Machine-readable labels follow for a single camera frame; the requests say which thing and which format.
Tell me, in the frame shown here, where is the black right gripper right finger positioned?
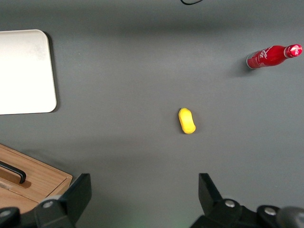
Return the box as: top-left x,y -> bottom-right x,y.
190,173 -> 257,228

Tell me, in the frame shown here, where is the wooden drawer cabinet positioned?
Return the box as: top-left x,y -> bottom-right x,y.
0,143 -> 73,209

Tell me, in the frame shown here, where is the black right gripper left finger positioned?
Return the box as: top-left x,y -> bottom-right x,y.
34,173 -> 92,228

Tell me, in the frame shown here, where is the black lower drawer handle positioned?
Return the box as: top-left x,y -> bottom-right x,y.
0,161 -> 27,184

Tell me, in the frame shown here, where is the red coke bottle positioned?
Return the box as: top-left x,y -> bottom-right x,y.
246,44 -> 303,70

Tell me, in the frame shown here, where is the yellow lemon-shaped toy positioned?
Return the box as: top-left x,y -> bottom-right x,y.
178,107 -> 197,134

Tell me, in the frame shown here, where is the white rectangular tray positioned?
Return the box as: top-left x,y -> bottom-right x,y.
0,29 -> 57,115

